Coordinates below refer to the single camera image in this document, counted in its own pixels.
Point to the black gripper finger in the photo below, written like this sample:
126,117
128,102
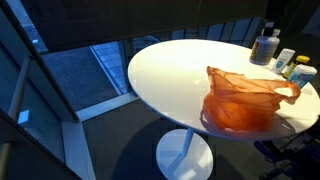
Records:
269,29

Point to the white medicine bottle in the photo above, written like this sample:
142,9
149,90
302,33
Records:
263,50

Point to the orange plastic bag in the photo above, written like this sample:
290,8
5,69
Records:
240,106

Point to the yellow lid bottle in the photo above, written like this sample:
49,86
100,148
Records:
302,60

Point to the white bottle with blue label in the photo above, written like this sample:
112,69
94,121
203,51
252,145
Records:
300,77

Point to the white tube with blue logo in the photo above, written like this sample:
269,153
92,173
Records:
283,61

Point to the blue dark equipment pile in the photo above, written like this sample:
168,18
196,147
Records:
293,156

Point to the white table pedestal base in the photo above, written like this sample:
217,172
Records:
185,156

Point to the white window frame post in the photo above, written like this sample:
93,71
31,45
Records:
18,90

